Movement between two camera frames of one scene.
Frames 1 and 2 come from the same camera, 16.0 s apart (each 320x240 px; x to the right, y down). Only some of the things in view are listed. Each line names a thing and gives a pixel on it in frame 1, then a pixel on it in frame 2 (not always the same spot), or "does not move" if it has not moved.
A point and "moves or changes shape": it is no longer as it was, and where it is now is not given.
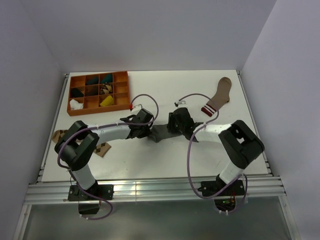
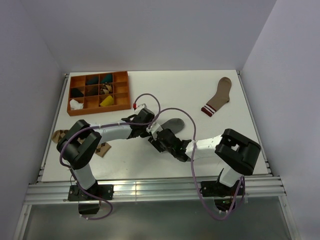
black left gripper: x=146 y=133 does not move
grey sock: x=159 y=132 moves or changes shape
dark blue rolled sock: x=92 y=80 does not move
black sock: x=76 y=93 does not move
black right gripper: x=171 y=124 to x=155 y=142
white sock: x=75 y=105 does not move
